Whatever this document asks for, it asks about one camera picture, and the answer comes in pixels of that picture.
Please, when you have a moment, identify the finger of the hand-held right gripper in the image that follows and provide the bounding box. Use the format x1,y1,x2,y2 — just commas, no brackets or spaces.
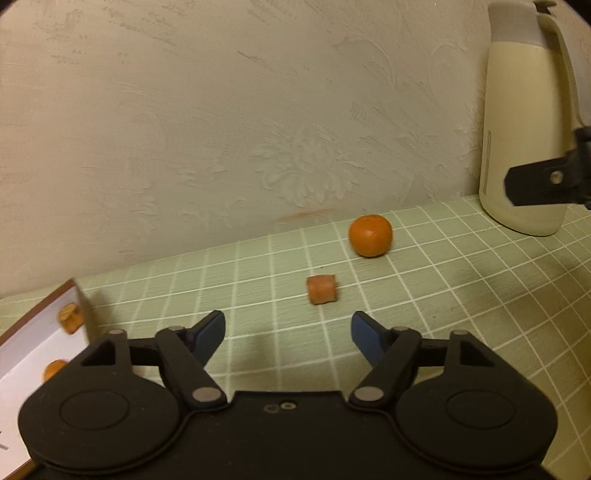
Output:
504,127,591,208

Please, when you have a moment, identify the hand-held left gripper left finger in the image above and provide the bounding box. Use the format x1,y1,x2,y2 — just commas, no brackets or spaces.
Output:
81,310,228,411

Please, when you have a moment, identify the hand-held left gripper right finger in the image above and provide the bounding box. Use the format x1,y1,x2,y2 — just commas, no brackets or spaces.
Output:
348,311,497,411

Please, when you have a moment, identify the round tangerine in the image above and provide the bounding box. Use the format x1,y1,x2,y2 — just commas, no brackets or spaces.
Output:
348,215,393,258

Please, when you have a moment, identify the small smooth orange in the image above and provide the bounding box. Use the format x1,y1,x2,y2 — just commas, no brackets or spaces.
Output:
42,360,69,382

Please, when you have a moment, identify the brown cardboard box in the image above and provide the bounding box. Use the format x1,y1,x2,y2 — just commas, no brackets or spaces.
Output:
0,278,95,480

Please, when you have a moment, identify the cream thermos jug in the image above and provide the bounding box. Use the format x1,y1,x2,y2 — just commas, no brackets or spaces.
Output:
479,0,585,237

